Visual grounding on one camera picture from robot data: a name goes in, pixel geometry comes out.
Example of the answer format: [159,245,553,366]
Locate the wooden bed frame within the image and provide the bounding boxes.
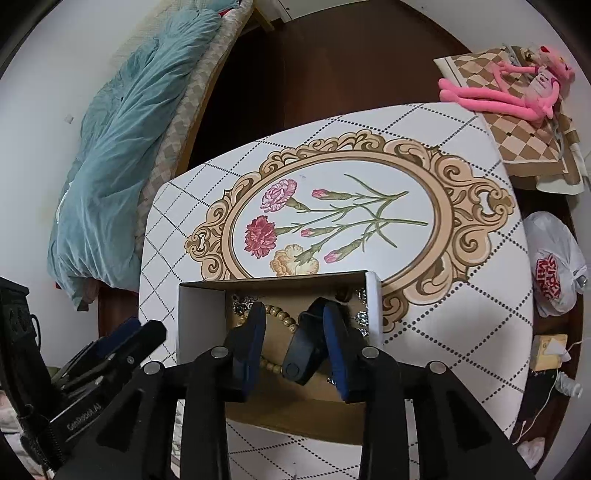
[256,0,296,31]

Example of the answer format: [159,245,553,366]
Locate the white floral printed table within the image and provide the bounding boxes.
[139,102,536,480]

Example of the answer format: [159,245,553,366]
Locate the teal quilt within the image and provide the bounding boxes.
[47,4,222,310]

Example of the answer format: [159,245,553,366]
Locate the black smart band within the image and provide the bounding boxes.
[283,298,328,386]

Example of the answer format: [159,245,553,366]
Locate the wooden bead bracelet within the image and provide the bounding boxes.
[233,302,301,380]

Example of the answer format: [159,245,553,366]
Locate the white cardboard box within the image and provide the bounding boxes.
[178,270,383,446]

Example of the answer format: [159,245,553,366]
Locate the white plastic bag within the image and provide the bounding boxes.
[523,211,589,318]

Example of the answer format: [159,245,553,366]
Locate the pink plush toy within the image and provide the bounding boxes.
[438,45,575,123]

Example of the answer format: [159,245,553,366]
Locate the brown checkered cloth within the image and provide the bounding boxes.
[434,46,587,195]

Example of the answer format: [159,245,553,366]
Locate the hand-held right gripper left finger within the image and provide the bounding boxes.
[53,302,267,480]

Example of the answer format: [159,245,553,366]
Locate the tissue pack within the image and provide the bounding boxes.
[530,333,568,371]

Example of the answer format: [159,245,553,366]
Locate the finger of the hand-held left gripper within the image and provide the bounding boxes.
[69,320,168,393]
[58,316,145,374]

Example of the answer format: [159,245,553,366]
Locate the thick silver chain bracelet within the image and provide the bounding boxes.
[353,286,370,337]

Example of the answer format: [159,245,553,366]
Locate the white charging cable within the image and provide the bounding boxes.
[512,339,591,439]

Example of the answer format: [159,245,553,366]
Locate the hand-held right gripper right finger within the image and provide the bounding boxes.
[322,300,536,480]

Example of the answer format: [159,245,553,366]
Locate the small white bottle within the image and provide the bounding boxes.
[556,371,583,398]

